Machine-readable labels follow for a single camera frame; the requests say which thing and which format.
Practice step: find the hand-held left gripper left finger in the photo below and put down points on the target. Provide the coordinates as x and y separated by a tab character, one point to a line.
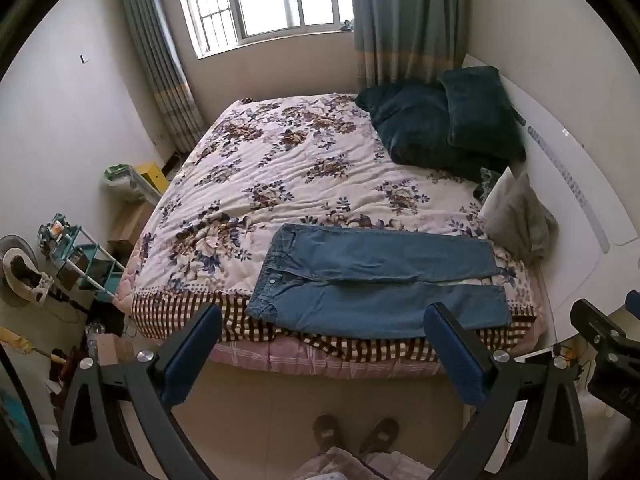
192	355

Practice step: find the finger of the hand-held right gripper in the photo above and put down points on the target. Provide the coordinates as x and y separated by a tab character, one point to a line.
595	320

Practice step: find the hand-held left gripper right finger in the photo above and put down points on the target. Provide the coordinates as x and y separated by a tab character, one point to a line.
457	360

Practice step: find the blue jeans pants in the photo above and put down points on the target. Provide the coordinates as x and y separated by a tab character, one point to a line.
375	270

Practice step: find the small cardboard box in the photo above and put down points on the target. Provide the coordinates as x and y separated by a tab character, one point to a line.
110	350

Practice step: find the person's right shoe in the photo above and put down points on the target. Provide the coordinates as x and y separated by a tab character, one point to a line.
380	432

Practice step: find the person's shoe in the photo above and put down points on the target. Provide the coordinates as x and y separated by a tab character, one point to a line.
380	432
327	430

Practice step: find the pink bed sheet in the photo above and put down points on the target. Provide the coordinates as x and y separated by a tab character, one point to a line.
320	357

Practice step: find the grey pillow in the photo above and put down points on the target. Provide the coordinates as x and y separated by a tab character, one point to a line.
515	210

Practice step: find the teal shelf rack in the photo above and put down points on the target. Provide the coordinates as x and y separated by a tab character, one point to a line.
85	260

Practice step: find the person's left shoe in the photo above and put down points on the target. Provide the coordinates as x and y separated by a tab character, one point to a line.
327	430

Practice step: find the person's pink clothing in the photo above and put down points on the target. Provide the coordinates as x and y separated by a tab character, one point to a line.
350	465

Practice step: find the white headboard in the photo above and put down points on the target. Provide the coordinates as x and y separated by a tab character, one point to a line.
575	160

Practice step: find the dark patterned cloth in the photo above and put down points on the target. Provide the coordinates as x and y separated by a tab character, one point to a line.
487	182

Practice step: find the yellow box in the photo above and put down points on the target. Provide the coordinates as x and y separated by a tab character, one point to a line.
150	172

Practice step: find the white fan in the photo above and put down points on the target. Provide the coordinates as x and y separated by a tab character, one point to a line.
20	275

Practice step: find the green-lid plastic container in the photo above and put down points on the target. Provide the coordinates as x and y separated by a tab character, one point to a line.
120	177

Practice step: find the floral quilt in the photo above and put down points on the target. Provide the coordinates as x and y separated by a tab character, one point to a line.
300	160

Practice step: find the dark teal pillow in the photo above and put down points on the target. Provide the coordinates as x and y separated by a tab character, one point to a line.
480	110

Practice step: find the dark teal blanket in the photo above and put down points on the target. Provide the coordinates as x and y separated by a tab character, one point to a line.
410	125

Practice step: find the striped grey curtain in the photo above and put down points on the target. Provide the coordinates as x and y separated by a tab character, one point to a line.
400	20
155	60

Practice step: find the window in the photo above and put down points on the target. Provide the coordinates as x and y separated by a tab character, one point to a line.
265	0

